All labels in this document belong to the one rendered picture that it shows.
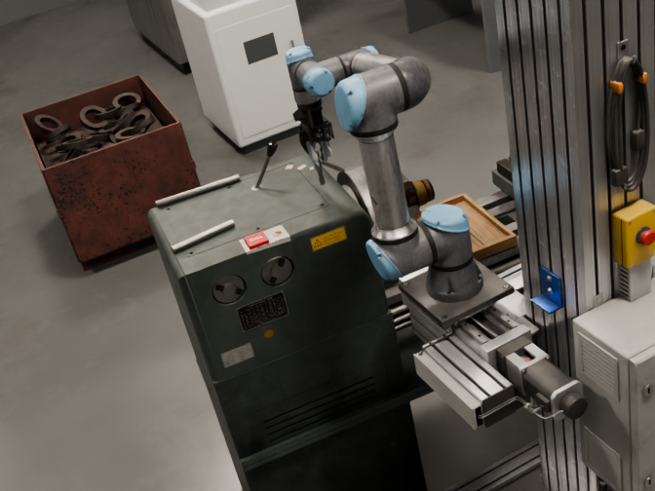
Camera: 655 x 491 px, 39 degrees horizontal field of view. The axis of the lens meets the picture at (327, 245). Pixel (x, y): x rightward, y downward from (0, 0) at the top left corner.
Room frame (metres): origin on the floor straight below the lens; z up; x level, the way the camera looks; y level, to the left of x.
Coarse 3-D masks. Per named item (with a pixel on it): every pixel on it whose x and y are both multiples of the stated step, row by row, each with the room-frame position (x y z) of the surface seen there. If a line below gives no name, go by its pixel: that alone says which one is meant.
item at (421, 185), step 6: (420, 180) 2.66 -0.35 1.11; (426, 180) 2.64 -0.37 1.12; (420, 186) 2.62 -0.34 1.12; (426, 186) 2.62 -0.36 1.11; (432, 186) 2.62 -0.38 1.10; (420, 192) 2.60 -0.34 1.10; (426, 192) 2.60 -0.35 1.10; (432, 192) 2.61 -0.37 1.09; (408, 198) 2.60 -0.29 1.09; (414, 198) 2.60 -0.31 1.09; (420, 198) 2.59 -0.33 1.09; (426, 198) 2.60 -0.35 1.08; (432, 198) 2.61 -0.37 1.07; (408, 204) 2.60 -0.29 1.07; (414, 204) 2.61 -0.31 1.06; (420, 204) 2.59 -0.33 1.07
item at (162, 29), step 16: (128, 0) 8.49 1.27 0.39; (144, 0) 7.82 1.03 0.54; (160, 0) 7.28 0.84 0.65; (144, 16) 8.01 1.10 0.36; (160, 16) 7.44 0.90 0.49; (144, 32) 8.21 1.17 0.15; (160, 32) 7.61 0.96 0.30; (176, 32) 7.30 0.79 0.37; (160, 48) 7.79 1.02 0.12; (176, 48) 7.28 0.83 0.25; (176, 64) 7.53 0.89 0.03
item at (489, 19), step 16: (416, 0) 7.10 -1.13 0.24; (432, 0) 7.14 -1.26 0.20; (448, 0) 7.19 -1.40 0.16; (464, 0) 7.23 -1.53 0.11; (416, 16) 7.09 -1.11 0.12; (432, 16) 7.14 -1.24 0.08; (448, 16) 7.18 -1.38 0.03; (496, 32) 5.95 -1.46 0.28; (496, 48) 5.95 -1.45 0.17; (496, 64) 5.95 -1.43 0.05
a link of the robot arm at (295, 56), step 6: (294, 48) 2.44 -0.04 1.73; (300, 48) 2.43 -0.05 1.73; (306, 48) 2.42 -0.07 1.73; (288, 54) 2.41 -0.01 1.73; (294, 54) 2.39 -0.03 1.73; (300, 54) 2.39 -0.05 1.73; (306, 54) 2.39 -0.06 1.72; (288, 60) 2.40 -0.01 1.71; (294, 60) 2.39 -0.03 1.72; (300, 60) 2.38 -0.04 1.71; (288, 66) 2.41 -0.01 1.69; (294, 66) 2.38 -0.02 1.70; (294, 72) 2.37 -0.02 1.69; (294, 78) 2.37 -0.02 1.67; (294, 84) 2.40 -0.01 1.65; (294, 90) 2.40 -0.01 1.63; (300, 90) 2.39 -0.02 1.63
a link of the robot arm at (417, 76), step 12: (360, 48) 2.38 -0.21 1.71; (372, 48) 2.36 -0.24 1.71; (348, 60) 2.33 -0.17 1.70; (360, 60) 2.26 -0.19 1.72; (372, 60) 2.19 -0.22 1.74; (384, 60) 2.13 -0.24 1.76; (396, 60) 1.99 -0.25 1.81; (408, 60) 1.98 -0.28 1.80; (420, 60) 2.01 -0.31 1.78; (348, 72) 2.31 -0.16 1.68; (360, 72) 2.24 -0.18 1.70; (408, 72) 1.94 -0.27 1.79; (420, 72) 1.95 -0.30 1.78; (408, 84) 1.92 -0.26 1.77; (420, 84) 1.93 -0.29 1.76; (420, 96) 1.93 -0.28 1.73; (408, 108) 1.94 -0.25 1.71
